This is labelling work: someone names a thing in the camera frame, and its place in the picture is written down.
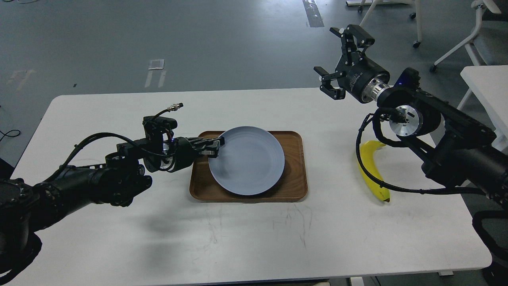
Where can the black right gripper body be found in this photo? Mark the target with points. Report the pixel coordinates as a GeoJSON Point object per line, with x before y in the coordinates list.
{"type": "Point", "coordinates": [360, 76]}

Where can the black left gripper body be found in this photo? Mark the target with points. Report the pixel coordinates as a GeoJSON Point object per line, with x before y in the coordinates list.
{"type": "Point", "coordinates": [181, 153]}

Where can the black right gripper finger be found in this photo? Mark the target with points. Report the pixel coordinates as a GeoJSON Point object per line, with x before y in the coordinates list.
{"type": "Point", "coordinates": [336, 93]}
{"type": "Point", "coordinates": [354, 43]}

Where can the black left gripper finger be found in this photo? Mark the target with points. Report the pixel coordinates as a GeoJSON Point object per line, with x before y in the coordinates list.
{"type": "Point", "coordinates": [207, 152]}
{"type": "Point", "coordinates": [202, 142]}

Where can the light blue plate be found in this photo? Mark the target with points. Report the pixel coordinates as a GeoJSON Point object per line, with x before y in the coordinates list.
{"type": "Point", "coordinates": [250, 162]}

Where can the yellow banana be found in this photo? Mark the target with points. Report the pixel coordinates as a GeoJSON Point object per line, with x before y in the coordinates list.
{"type": "Point", "coordinates": [367, 150]}

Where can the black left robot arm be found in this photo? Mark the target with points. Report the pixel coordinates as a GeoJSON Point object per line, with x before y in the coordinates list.
{"type": "Point", "coordinates": [27, 209]}

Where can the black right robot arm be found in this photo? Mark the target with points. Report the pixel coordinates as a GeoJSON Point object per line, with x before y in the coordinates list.
{"type": "Point", "coordinates": [456, 149]}

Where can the white rolling chair base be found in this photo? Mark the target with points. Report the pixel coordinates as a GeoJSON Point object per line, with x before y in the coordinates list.
{"type": "Point", "coordinates": [382, 14]}

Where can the brown wooden tray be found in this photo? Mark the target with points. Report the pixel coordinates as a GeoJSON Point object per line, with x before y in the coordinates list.
{"type": "Point", "coordinates": [291, 187]}

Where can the white office chair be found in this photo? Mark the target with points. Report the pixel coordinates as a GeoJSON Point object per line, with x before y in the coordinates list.
{"type": "Point", "coordinates": [487, 43]}

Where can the white side table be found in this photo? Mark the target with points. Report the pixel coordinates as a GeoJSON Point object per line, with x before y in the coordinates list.
{"type": "Point", "coordinates": [489, 84]}

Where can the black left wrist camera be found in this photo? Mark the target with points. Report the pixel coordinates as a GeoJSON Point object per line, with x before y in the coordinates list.
{"type": "Point", "coordinates": [156, 126]}

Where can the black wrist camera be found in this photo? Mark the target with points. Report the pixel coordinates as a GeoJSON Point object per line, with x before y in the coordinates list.
{"type": "Point", "coordinates": [156, 126]}
{"type": "Point", "coordinates": [409, 78]}

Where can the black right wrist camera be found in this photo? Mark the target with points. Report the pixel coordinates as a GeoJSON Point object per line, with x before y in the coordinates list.
{"type": "Point", "coordinates": [409, 78]}

